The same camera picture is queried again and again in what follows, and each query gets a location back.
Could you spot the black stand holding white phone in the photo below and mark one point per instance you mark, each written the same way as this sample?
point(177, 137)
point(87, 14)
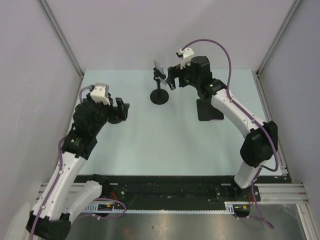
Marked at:
point(159, 96)

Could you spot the white slotted cable duct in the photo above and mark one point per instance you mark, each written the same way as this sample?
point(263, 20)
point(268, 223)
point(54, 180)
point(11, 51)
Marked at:
point(104, 208)

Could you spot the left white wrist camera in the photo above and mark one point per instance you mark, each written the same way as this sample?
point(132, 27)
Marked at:
point(99, 94)

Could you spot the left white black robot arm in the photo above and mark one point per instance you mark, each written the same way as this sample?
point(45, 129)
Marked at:
point(52, 216)

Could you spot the aluminium frame post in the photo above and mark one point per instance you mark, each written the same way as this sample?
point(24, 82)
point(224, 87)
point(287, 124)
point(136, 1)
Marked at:
point(50, 16)
point(279, 35)

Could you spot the right aluminium frame post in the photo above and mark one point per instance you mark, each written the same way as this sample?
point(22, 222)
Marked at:
point(279, 35)

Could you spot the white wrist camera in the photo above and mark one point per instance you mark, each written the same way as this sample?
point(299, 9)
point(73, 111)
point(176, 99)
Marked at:
point(99, 94)
point(185, 55)

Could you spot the black stand holding purple phone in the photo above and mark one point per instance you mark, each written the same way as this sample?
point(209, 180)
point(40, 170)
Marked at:
point(114, 121)

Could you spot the purple phone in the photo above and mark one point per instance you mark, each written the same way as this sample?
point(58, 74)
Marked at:
point(217, 115)

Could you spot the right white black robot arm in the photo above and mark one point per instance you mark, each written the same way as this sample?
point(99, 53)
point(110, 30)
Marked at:
point(260, 137)

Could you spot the white silver phone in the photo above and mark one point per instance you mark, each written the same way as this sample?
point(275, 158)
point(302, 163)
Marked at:
point(159, 73)

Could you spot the black phone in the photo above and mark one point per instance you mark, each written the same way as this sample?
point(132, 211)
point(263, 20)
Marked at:
point(204, 110)

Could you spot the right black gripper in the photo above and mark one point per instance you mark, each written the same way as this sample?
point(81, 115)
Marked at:
point(176, 72)

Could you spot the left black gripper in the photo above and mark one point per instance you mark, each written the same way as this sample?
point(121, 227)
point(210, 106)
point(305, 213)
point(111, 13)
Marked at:
point(122, 108)

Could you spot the left aluminium frame post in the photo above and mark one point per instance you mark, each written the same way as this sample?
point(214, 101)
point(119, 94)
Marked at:
point(50, 16)

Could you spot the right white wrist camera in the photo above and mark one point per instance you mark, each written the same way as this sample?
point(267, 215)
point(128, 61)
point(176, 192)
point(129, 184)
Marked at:
point(185, 55)

